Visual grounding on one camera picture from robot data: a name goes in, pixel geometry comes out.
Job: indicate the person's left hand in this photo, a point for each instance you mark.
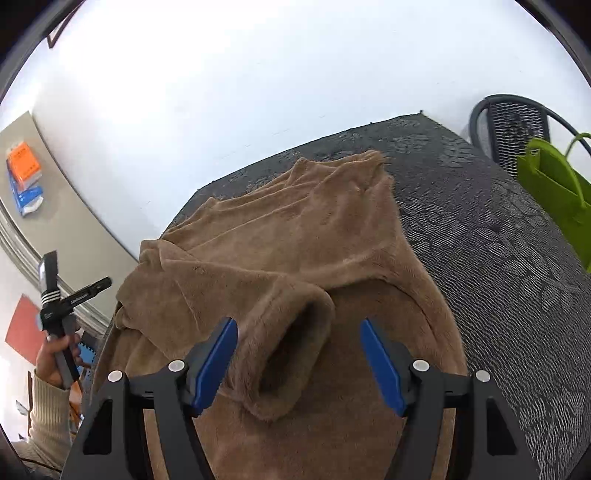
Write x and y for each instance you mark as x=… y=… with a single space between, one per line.
x=48 y=364

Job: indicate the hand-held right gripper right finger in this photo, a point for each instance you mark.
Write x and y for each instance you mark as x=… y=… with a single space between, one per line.
x=383 y=369

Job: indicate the brown fleece sweater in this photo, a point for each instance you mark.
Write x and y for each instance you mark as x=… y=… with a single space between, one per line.
x=300 y=240

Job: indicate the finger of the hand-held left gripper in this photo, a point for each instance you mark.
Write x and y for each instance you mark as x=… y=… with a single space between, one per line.
x=90 y=291

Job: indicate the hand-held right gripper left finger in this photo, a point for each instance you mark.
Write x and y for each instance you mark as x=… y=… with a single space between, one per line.
x=214 y=369

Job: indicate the black dotted tablecloth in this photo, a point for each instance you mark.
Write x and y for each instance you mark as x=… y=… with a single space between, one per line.
x=485 y=240

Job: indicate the green felt bag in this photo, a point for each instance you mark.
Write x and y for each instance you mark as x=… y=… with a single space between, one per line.
x=549 y=194

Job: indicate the blue foam mat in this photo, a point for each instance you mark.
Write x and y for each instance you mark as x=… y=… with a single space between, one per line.
x=90 y=353

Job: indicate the orange box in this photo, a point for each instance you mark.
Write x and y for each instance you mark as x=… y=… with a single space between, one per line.
x=24 y=165

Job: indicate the grey mesh chair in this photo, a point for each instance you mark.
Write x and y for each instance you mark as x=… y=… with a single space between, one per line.
x=512 y=134

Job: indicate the beige cabinet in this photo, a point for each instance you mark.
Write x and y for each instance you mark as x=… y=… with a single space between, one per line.
x=69 y=221

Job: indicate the red foam mat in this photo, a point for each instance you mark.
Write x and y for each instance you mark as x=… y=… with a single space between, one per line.
x=23 y=327

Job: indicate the person's left forearm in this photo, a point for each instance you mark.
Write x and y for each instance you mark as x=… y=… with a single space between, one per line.
x=46 y=424

